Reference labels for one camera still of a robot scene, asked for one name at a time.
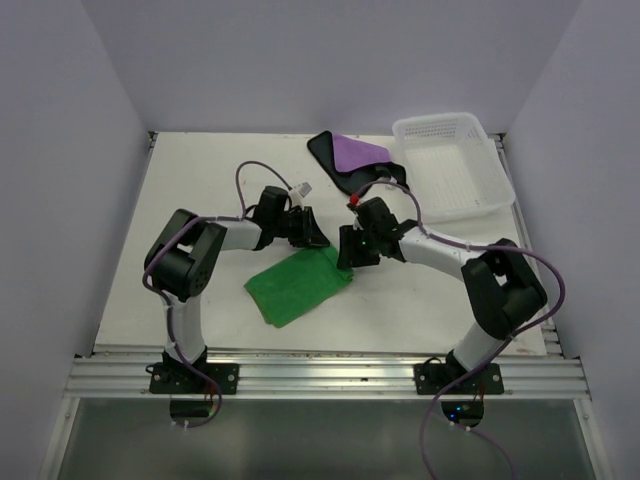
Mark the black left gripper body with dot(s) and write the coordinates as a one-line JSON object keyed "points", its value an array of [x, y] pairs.
{"points": [[290, 226]]}

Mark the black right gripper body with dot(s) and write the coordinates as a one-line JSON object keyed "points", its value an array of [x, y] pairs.
{"points": [[359, 246]]}

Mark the green microfiber towel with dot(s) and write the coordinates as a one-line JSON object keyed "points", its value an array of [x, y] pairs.
{"points": [[297, 284]]}

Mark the black and purple towel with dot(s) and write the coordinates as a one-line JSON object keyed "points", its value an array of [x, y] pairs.
{"points": [[352, 164]]}

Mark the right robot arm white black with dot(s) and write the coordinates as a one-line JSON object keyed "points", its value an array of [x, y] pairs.
{"points": [[503, 290]]}

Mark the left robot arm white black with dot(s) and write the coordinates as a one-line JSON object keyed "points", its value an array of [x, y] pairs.
{"points": [[180, 264]]}

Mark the white plastic basket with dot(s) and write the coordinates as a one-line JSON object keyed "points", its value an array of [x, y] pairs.
{"points": [[453, 167]]}

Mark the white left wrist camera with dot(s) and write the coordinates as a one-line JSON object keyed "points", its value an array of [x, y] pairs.
{"points": [[299, 192]]}

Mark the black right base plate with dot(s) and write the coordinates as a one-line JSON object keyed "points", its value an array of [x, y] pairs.
{"points": [[430, 377]]}

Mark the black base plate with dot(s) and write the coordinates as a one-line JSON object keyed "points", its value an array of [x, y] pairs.
{"points": [[175, 380], [430, 377]]}

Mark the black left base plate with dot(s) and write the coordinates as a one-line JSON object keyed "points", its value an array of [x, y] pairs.
{"points": [[175, 380]]}

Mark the aluminium mounting rail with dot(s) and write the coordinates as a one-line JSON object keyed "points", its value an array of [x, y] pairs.
{"points": [[300, 376]]}

